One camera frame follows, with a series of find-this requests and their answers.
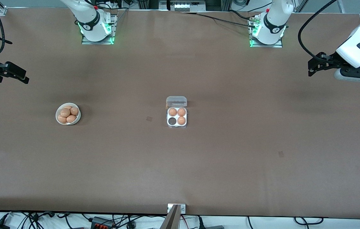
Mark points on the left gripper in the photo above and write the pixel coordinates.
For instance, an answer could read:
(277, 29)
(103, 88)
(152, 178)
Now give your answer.
(333, 60)

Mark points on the clear-lidded white egg box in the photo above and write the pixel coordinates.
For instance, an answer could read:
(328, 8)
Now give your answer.
(176, 116)

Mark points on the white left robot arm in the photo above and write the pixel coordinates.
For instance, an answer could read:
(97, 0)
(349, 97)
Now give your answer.
(273, 24)

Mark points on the black orange connector box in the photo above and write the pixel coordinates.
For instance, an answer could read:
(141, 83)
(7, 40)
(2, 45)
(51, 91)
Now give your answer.
(102, 222)

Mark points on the white round bowl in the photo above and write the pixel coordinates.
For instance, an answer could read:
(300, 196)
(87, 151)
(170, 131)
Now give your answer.
(79, 118)

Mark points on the white multi-socket power strip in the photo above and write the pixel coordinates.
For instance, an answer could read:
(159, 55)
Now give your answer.
(184, 6)

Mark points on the black power plug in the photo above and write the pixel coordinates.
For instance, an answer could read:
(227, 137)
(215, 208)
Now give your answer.
(200, 222)

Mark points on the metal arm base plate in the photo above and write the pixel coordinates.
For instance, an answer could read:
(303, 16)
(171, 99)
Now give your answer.
(99, 42)
(275, 46)

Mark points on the silver camera mount bracket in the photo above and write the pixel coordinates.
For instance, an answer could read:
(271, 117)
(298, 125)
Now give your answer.
(183, 208)

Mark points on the grey camera support bar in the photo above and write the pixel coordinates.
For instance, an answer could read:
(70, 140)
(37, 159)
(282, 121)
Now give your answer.
(171, 221)

